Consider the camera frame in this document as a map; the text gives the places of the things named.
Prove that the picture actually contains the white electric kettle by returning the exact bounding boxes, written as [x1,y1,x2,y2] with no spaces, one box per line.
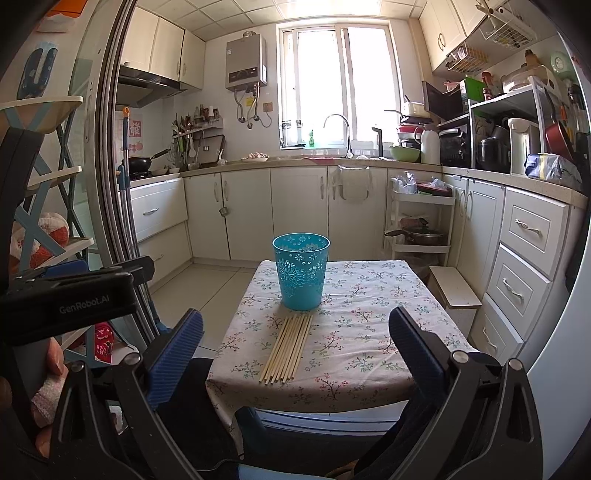
[508,118,540,176]

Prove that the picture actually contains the blue wooden shelf rack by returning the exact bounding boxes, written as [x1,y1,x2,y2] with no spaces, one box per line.
[0,95,96,370]

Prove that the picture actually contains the teal perforated plastic basket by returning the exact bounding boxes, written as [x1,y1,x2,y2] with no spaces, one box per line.
[273,233,331,311]

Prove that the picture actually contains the white tiered storage cart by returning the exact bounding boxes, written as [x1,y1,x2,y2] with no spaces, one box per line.
[384,172,457,266]

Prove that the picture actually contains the white lower cabinets back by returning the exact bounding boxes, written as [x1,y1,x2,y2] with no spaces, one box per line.
[184,166,388,262]

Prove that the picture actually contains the white upper cabinets right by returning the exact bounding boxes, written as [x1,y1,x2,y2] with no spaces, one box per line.
[419,0,511,74]

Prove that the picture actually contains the white step stool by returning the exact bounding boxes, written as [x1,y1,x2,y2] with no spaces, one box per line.
[428,266,482,338]

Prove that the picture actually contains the white upper cabinets left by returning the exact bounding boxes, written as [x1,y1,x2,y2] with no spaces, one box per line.
[121,7,205,90]

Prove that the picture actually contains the wall utensil rack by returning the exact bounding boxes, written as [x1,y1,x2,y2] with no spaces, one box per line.
[169,106,225,171]

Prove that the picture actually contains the floral tablecloth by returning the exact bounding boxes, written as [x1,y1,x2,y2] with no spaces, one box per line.
[206,260,473,430]

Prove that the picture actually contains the chrome sink faucet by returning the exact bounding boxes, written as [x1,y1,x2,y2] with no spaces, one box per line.
[322,113,353,159]

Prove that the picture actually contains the black wok on stove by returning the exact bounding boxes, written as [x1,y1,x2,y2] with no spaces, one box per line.
[128,149,169,175]

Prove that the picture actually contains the green mixing bowl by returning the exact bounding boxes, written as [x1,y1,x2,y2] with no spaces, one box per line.
[390,145,421,163]

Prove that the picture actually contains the person's left hand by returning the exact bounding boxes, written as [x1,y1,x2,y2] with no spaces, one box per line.
[1,338,68,460]

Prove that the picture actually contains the wall gas water heater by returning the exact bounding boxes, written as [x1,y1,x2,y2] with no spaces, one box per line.
[224,32,267,91]

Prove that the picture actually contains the white cabinets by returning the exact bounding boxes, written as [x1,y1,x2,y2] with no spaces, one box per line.
[419,0,511,74]
[121,7,205,90]
[184,166,388,262]

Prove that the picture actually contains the pan on cart shelf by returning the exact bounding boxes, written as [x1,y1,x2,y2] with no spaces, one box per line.
[385,229,447,246]

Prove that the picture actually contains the white drawer unit left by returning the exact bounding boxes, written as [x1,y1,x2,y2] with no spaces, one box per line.
[131,178,192,291]

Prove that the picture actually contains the white thermos jug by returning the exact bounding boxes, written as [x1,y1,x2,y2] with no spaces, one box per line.
[420,130,441,165]

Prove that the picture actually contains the white drawer unit right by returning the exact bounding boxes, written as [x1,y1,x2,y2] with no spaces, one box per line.
[443,167,588,367]

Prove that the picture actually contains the kitchen window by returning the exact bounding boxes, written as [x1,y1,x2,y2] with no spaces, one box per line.
[277,22,402,152]

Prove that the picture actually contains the white drawer unit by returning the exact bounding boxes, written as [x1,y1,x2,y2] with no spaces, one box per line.
[443,167,588,367]
[131,178,192,291]

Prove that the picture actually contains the range hood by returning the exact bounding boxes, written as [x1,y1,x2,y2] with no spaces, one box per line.
[116,65,183,110]

